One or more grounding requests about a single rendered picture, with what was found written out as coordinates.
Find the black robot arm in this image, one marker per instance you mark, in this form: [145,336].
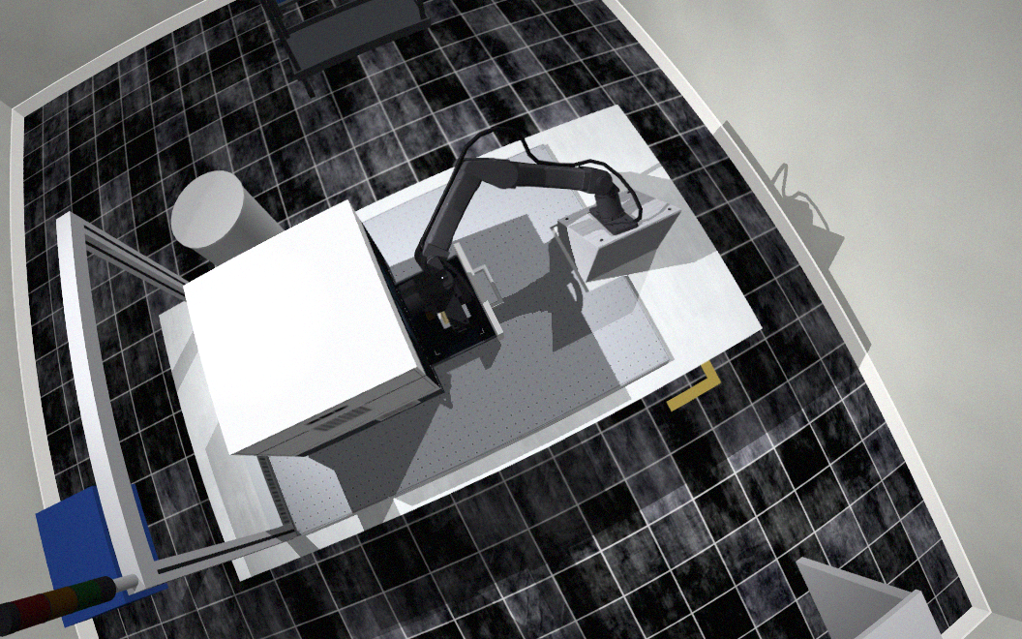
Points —
[502,173]

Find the white lab instrument with drawer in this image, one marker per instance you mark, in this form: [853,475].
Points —
[301,347]

